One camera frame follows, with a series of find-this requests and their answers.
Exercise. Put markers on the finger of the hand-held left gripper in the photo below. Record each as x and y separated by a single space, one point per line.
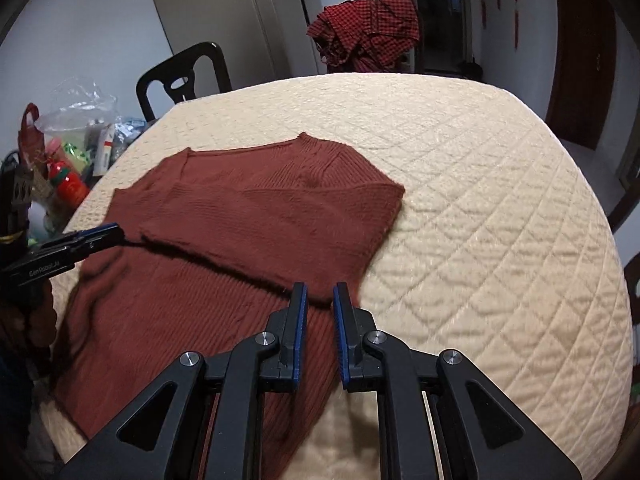
95 242

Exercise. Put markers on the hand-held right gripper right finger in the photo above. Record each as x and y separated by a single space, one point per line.
340 335

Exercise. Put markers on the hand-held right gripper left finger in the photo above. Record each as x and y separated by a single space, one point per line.
301 335

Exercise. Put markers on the rust brown knit sweater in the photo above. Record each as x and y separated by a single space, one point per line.
240 220

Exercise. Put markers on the red and green toy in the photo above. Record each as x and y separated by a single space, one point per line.
70 185

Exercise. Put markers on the white carton box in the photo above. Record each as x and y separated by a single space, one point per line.
104 150

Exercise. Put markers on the red gift bag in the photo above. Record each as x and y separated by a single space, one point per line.
31 145

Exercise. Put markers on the clear plastic bag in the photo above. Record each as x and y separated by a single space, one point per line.
75 105

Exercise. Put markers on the beige quilted blanket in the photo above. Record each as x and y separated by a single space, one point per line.
490 240

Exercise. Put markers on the grey door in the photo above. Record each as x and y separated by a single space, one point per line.
215 10

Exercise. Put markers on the red checked cloth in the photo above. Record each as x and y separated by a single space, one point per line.
370 30

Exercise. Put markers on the brown wooden door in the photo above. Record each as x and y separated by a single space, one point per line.
580 70

